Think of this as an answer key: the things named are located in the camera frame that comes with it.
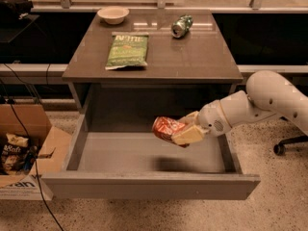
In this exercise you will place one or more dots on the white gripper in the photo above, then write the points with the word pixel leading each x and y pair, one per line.
pixel 212 117

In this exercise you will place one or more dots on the red coke can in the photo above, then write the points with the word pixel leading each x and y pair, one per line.
pixel 165 127

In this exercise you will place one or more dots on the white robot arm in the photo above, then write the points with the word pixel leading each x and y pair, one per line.
pixel 267 95

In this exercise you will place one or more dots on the grey cabinet with top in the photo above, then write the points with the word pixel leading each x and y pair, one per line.
pixel 181 73

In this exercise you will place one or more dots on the open grey top drawer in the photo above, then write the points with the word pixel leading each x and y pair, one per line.
pixel 115 155

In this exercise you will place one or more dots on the green soda can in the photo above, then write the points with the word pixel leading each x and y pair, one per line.
pixel 181 26

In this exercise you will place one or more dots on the black office chair base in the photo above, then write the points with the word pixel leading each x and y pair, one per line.
pixel 280 148

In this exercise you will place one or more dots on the green chip bag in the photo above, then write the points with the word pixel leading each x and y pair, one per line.
pixel 127 49

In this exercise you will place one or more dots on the white bowl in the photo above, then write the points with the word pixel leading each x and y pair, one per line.
pixel 113 15

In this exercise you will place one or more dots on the brown cardboard box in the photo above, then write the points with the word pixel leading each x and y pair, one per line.
pixel 32 122

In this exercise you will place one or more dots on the dark snack bag in box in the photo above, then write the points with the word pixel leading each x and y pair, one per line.
pixel 18 155

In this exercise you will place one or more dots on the black device on shelf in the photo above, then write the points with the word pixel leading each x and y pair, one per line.
pixel 12 10

